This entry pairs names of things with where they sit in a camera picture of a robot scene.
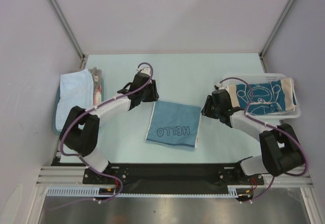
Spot white plastic mesh basket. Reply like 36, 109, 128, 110
221, 73, 301, 120

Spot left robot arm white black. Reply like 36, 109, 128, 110
59, 67, 159, 183

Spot light blue towel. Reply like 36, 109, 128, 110
55, 69, 94, 132

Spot left corner aluminium post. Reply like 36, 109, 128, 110
47, 0, 85, 61

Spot aluminium extrusion rail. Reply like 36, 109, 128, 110
36, 166, 313, 188

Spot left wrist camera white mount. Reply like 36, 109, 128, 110
137, 67, 151, 76

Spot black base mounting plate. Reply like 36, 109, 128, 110
50, 155, 297, 196

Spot teal beige Doraemon towel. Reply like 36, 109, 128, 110
225, 78, 298, 116

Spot dark blue towel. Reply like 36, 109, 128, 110
146, 101, 201, 149

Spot white slotted cable duct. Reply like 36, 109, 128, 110
46, 186, 251, 200

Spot translucent teal tray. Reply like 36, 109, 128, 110
51, 80, 104, 135

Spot right corner aluminium post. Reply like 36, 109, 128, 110
259, 0, 296, 60

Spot grey pink folded towel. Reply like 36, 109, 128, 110
90, 67, 103, 105

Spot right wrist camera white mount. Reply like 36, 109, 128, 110
214, 82, 227, 90

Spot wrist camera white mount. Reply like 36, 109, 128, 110
214, 82, 227, 90
137, 67, 151, 76

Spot corner aluminium post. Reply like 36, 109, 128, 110
47, 0, 85, 61
259, 0, 296, 60

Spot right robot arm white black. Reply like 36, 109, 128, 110
201, 89, 307, 184

